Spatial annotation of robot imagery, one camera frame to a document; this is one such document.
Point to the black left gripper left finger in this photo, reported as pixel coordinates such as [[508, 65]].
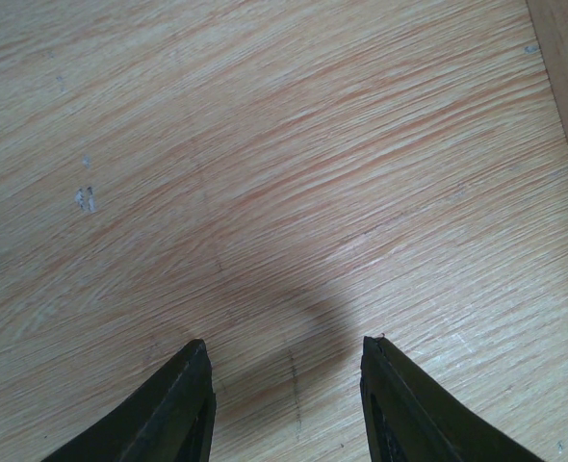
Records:
[[171, 417]]

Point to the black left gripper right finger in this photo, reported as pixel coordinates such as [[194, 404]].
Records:
[[410, 417]]

